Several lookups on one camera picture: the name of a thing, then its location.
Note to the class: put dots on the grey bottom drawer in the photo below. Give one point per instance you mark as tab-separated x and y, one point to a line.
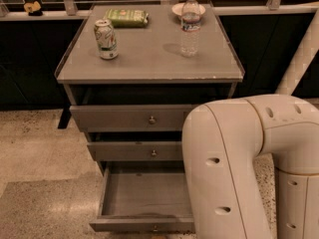
144	199

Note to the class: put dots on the grey drawer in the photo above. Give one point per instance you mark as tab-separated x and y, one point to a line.
135	150
144	199
130	118

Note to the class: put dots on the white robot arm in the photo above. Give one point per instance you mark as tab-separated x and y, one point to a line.
219	143

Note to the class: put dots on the grey top drawer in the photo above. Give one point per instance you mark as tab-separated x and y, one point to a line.
130	118

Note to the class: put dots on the grey middle drawer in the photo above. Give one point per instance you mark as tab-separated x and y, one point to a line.
135	150

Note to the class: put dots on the grey wooden drawer cabinet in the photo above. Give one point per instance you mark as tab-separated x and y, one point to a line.
149	70

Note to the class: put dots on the green white soda can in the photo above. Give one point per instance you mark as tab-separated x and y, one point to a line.
106	39

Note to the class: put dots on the clear plastic water bottle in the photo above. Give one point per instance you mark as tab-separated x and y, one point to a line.
190	27

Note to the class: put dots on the green snack packet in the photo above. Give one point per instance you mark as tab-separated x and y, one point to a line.
127	18

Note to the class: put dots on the small white bowl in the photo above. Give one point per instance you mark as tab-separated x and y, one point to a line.
177	9

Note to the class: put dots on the grey metal railing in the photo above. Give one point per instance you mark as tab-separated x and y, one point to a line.
50	15

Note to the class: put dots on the yellow black small object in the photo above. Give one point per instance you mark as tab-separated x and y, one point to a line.
33	8

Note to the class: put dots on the white diagonal post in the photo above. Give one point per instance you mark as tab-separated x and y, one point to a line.
302	58

